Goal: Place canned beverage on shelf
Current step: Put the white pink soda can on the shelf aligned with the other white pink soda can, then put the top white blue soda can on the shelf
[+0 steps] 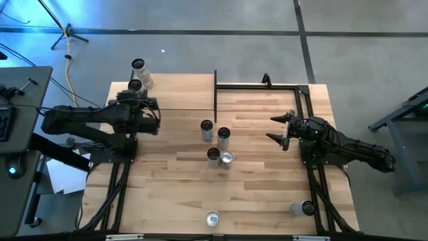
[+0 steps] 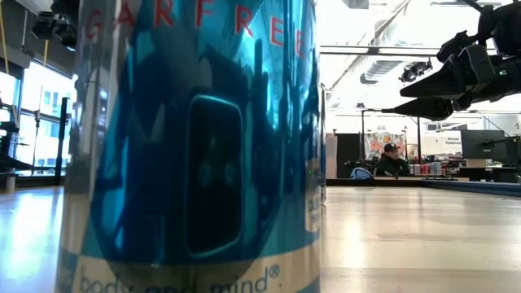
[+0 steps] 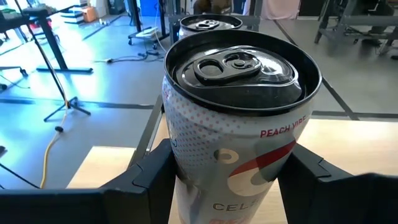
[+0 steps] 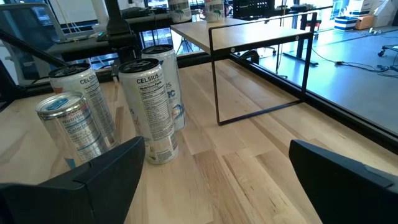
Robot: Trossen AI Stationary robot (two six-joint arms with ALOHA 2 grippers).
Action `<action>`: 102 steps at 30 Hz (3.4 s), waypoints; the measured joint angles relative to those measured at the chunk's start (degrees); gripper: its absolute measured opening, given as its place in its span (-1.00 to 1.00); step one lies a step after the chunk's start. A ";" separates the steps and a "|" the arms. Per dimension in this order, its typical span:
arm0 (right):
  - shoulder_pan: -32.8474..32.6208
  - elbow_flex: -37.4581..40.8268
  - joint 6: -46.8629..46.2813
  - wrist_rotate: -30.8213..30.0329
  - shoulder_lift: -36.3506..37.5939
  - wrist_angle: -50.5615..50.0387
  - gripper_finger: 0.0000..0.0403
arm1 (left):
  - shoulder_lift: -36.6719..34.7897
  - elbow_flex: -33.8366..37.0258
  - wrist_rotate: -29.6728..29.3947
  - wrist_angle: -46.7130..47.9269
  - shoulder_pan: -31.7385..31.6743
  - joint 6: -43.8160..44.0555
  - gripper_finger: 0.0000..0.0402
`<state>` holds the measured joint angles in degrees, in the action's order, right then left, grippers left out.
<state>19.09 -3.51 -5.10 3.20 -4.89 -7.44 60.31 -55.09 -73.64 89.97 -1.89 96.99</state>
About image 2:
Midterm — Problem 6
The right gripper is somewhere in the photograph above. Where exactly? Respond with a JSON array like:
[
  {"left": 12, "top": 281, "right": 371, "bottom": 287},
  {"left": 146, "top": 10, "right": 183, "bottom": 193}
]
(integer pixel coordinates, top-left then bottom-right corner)
[{"left": 381, "top": 44, "right": 498, "bottom": 122}]

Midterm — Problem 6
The blue beverage can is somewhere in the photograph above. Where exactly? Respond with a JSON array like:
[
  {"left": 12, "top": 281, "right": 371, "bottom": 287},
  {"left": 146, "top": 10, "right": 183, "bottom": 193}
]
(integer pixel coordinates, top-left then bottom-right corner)
[{"left": 55, "top": 0, "right": 322, "bottom": 293}]

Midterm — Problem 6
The black ceiling spotlight cluster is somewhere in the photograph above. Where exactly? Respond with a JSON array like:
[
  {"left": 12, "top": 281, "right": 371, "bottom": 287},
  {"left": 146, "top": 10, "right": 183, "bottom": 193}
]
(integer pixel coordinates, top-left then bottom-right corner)
[{"left": 400, "top": 59, "right": 433, "bottom": 84}]

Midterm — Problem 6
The black computer monitor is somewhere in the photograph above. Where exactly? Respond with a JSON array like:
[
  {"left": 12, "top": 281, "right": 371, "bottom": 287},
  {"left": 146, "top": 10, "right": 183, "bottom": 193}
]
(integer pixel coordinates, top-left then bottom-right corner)
[{"left": 461, "top": 129, "right": 506, "bottom": 160}]

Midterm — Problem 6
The row of pink boxes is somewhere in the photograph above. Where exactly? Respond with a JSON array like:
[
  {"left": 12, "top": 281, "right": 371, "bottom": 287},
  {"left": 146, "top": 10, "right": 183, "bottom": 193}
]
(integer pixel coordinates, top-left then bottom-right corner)
[{"left": 409, "top": 161, "right": 443, "bottom": 177}]

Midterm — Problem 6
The floral print curtain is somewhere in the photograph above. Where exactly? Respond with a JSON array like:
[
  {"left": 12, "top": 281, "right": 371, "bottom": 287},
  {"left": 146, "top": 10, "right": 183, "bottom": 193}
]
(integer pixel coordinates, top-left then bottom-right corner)
[{"left": 365, "top": 132, "right": 407, "bottom": 162}]

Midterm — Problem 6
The person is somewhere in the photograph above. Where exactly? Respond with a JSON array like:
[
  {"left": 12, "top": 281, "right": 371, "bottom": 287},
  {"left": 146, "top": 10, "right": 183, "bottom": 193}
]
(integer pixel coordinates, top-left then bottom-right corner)
[{"left": 376, "top": 142, "right": 410, "bottom": 177}]

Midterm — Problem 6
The dark office desk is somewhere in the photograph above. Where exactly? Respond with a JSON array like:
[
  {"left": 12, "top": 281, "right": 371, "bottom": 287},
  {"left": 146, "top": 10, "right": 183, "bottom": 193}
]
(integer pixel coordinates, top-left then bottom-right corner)
[{"left": 458, "top": 164, "right": 521, "bottom": 183}]

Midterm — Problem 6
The black partition panel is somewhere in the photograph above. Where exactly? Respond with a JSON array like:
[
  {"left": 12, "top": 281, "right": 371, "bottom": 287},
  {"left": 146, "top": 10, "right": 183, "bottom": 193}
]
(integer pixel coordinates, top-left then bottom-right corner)
[{"left": 335, "top": 132, "right": 364, "bottom": 179}]

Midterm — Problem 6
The white blue rounded device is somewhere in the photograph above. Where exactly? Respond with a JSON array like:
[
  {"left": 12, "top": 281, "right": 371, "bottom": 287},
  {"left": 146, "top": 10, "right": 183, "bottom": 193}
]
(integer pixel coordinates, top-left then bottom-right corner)
[{"left": 350, "top": 166, "right": 374, "bottom": 181}]

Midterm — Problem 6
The pale pink panel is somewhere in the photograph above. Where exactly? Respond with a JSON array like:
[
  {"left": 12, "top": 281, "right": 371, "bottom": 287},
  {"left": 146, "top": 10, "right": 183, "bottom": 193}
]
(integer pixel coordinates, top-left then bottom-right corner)
[{"left": 325, "top": 133, "right": 338, "bottom": 180}]

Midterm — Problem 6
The black equipment stand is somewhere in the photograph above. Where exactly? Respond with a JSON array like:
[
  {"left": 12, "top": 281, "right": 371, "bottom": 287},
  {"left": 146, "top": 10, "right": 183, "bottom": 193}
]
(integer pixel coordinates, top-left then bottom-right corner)
[{"left": 0, "top": 120, "right": 33, "bottom": 174}]

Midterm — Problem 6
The grey cylindrical leg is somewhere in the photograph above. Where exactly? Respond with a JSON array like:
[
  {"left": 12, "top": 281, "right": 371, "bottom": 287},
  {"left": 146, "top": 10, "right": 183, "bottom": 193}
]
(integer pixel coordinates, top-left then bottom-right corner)
[{"left": 3, "top": 173, "right": 18, "bottom": 195}]

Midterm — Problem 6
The white printed wall sign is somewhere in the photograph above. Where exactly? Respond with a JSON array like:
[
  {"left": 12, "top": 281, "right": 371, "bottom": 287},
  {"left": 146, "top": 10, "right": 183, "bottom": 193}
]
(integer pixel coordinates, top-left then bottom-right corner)
[{"left": 421, "top": 130, "right": 464, "bottom": 156}]

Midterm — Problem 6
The black metal gantry frame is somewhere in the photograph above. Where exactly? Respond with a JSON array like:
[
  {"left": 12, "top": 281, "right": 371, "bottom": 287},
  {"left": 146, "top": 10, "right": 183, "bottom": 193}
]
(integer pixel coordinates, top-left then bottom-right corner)
[{"left": 360, "top": 107, "right": 425, "bottom": 164}]

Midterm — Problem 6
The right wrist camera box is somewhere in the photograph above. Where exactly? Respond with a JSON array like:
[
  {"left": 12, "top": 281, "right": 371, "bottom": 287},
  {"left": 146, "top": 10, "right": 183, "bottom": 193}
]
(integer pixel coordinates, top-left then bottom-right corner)
[{"left": 436, "top": 30, "right": 476, "bottom": 62}]

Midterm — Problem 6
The ceiling air duct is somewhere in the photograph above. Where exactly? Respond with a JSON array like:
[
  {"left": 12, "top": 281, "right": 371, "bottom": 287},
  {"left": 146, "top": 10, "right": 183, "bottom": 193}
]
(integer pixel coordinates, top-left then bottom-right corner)
[{"left": 360, "top": 59, "right": 404, "bottom": 85}]

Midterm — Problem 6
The overhead horizontal metal rail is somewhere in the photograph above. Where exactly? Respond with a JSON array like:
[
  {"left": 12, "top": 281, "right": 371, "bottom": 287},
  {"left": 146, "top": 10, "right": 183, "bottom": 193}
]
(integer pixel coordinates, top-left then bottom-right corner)
[{"left": 319, "top": 44, "right": 440, "bottom": 57}]

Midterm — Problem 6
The black aluminium rig frame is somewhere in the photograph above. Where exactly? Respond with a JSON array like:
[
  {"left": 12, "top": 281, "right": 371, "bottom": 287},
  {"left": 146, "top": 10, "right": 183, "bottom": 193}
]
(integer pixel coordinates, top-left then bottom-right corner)
[{"left": 325, "top": 177, "right": 521, "bottom": 199}]

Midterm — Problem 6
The black vertical post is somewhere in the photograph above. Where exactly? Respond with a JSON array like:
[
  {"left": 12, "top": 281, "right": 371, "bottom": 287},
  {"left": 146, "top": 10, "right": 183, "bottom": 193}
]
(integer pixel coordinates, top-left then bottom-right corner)
[{"left": 55, "top": 96, "right": 69, "bottom": 187}]

